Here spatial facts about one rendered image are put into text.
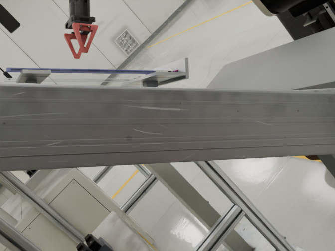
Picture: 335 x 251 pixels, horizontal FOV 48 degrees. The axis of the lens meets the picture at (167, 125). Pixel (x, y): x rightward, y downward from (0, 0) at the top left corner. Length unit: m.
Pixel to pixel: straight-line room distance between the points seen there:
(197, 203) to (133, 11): 7.86
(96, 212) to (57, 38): 6.93
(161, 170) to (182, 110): 0.98
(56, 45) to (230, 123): 8.22
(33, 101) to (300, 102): 0.24
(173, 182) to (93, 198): 0.61
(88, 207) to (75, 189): 0.11
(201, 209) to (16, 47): 7.39
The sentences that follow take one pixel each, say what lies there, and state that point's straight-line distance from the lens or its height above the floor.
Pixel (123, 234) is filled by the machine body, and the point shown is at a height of 0.62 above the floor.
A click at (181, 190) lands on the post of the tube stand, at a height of 0.40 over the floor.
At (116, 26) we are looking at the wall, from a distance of 8.81.
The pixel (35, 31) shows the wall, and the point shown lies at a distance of 8.52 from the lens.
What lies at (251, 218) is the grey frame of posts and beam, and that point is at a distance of 1.25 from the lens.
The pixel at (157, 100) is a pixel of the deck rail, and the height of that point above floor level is 0.92.
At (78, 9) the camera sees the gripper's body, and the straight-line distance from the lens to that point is 1.11.
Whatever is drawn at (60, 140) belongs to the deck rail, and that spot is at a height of 0.95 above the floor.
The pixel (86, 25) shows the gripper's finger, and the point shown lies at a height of 1.01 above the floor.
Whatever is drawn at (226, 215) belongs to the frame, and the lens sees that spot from 1.22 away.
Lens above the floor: 0.99
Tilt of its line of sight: 17 degrees down
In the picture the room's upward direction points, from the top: 43 degrees counter-clockwise
